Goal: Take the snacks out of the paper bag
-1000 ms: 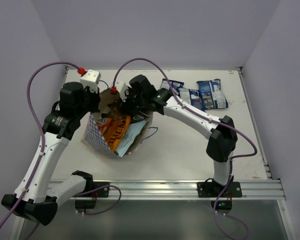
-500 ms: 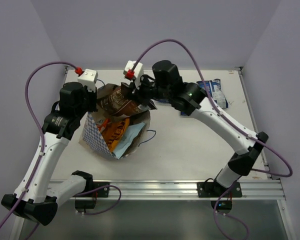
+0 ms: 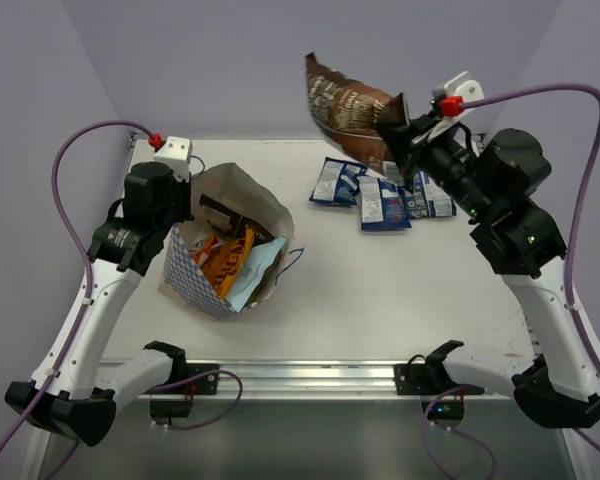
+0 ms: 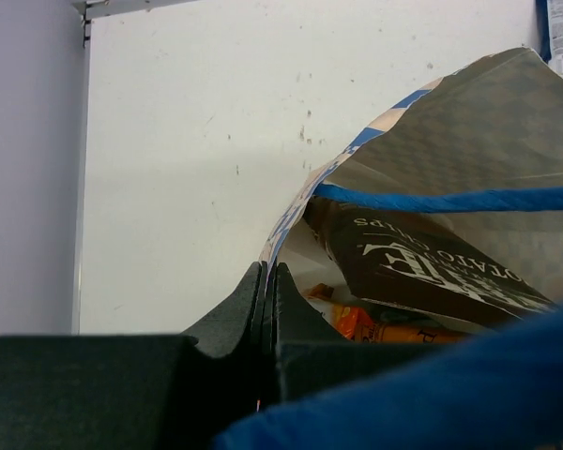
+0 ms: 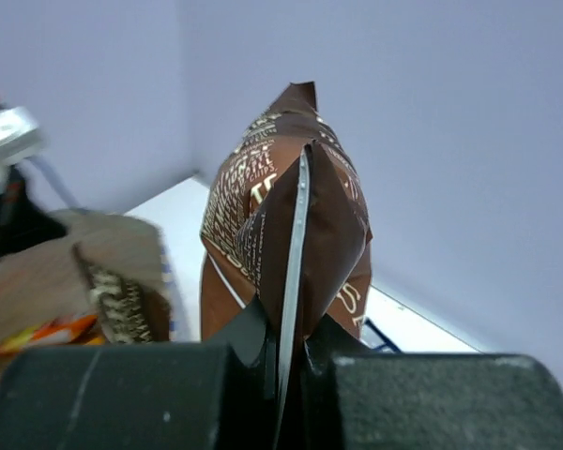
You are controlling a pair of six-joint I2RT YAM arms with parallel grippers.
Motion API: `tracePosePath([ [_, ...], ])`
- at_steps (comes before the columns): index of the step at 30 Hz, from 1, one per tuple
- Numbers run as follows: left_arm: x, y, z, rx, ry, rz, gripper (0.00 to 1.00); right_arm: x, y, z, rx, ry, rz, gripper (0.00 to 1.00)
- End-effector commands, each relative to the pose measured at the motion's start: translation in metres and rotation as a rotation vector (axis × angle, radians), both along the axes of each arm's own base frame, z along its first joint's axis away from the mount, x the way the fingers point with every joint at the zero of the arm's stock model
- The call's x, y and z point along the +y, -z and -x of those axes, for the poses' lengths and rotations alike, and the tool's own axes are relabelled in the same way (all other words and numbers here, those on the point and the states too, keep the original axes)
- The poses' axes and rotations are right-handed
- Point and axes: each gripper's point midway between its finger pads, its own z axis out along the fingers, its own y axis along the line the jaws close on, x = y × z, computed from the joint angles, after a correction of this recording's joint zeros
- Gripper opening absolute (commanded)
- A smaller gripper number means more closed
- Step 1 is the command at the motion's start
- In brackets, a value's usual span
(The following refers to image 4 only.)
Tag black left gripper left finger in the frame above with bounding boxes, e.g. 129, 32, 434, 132
0, 263, 262, 449

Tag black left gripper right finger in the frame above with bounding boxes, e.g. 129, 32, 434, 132
266, 263, 443, 407

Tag orange snack packet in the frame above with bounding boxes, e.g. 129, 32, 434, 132
331, 305, 469, 344

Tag checkered blue paper bag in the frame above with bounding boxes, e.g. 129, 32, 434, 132
215, 46, 563, 450

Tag blue white snack packet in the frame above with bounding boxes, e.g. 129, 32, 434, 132
536, 0, 563, 78

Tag small orange white packet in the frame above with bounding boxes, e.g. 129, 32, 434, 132
303, 283, 334, 302

